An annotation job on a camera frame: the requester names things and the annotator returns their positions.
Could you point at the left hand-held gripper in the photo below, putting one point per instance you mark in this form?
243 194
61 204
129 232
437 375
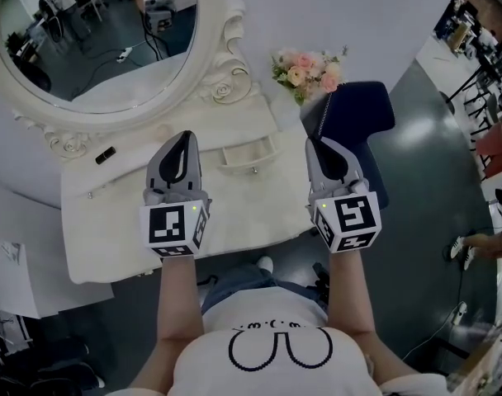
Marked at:
168 229

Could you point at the person's right forearm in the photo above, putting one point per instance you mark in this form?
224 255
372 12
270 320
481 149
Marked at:
352 295

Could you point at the white power strip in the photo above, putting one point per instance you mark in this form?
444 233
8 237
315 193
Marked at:
460 312

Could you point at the white flat box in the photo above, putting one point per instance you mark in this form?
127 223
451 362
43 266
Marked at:
24 279

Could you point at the pink flower bouquet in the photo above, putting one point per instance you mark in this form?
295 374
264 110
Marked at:
306 72

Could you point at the white dressing table drawer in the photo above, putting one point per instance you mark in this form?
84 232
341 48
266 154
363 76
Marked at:
110 184
247 155

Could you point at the black device at waist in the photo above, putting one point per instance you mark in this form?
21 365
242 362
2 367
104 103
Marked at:
322 283

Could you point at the red chair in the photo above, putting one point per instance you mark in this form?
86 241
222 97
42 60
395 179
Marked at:
496 147

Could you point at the oval mirror ornate white frame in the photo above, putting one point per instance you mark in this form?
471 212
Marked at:
218 85

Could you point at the dark blue upholstered chair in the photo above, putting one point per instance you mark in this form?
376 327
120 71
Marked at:
358 105

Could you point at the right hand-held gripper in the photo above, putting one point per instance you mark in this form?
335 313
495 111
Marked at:
352 217

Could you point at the small black lipstick tube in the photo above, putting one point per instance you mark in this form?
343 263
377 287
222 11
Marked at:
105 155

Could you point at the person's white printed t-shirt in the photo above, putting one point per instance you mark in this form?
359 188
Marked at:
276 369

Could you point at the person's blue denim shorts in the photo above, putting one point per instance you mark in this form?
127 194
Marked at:
238 281

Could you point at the person's left forearm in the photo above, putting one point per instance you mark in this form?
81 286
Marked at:
176 303

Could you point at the person's white shoe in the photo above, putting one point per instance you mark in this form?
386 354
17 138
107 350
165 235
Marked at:
266 263
457 248

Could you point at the white dressing table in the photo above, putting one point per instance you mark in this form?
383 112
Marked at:
251 208

